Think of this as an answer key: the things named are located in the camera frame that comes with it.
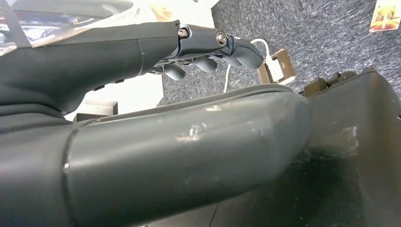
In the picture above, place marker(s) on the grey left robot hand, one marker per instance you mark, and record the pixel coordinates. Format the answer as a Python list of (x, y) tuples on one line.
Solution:
[(188, 150)]

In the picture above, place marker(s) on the gold printed room key card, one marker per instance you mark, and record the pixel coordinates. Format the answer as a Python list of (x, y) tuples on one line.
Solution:
[(385, 17)]

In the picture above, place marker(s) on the white plug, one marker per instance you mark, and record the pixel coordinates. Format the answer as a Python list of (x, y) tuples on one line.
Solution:
[(273, 70)]

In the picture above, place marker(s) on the brass floor socket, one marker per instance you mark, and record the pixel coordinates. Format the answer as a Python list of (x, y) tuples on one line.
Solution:
[(286, 62)]

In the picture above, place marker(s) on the clear plastic film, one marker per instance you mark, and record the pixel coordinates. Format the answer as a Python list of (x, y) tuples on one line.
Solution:
[(78, 18)]

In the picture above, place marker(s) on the black robot body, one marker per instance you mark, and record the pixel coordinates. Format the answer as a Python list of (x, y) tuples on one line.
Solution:
[(360, 156)]

